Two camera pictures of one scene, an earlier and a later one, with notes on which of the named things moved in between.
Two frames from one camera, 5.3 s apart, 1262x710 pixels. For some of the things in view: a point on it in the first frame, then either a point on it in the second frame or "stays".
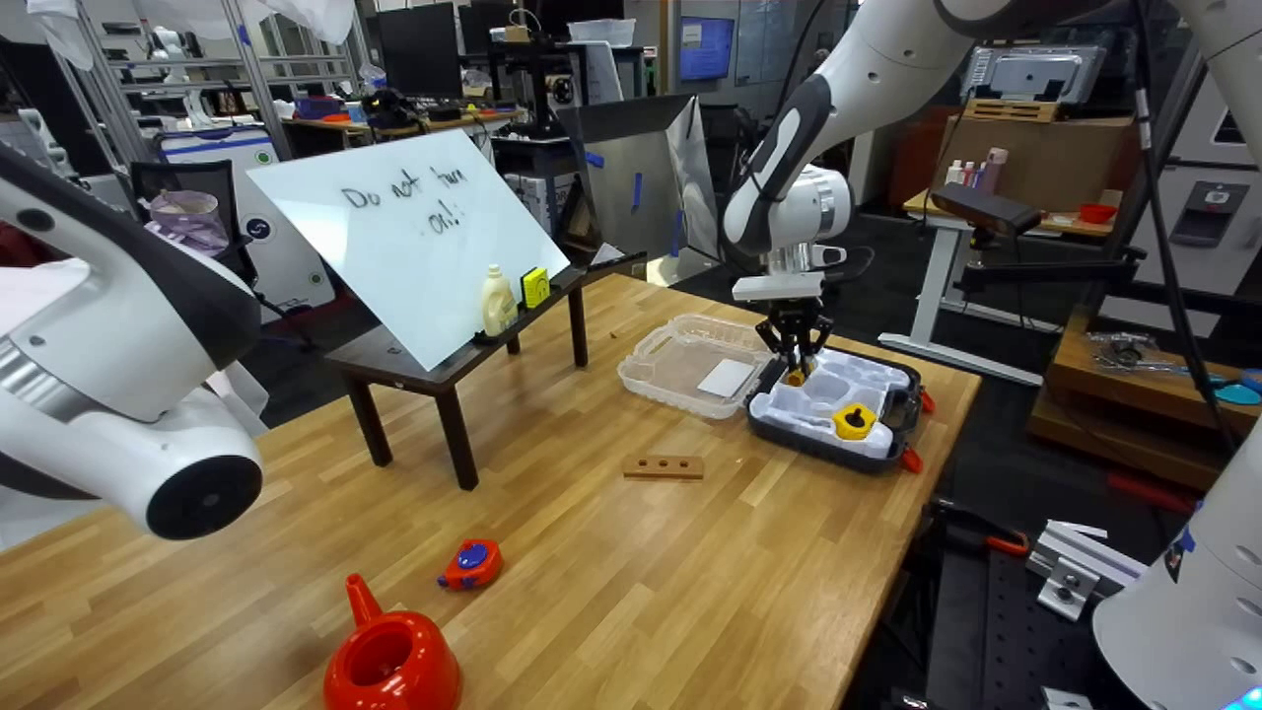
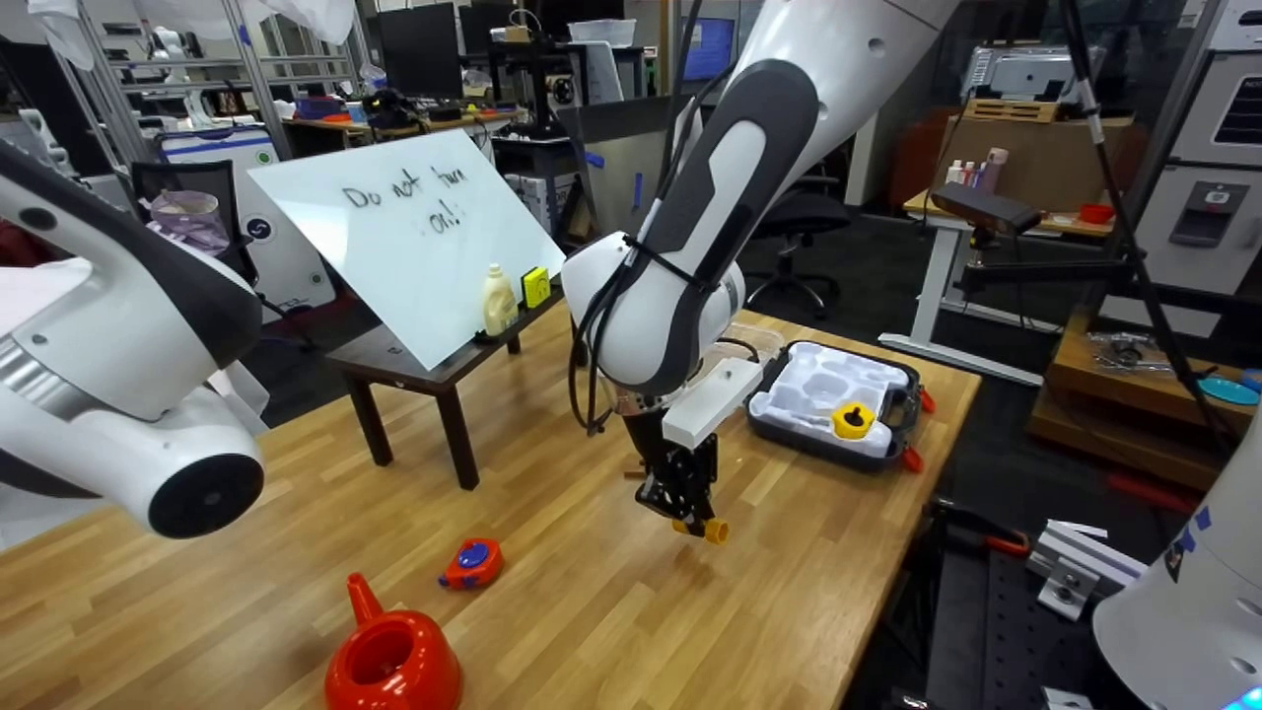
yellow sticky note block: (534, 288) stays
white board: (425, 235) stays
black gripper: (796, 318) → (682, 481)
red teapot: (391, 661) stays
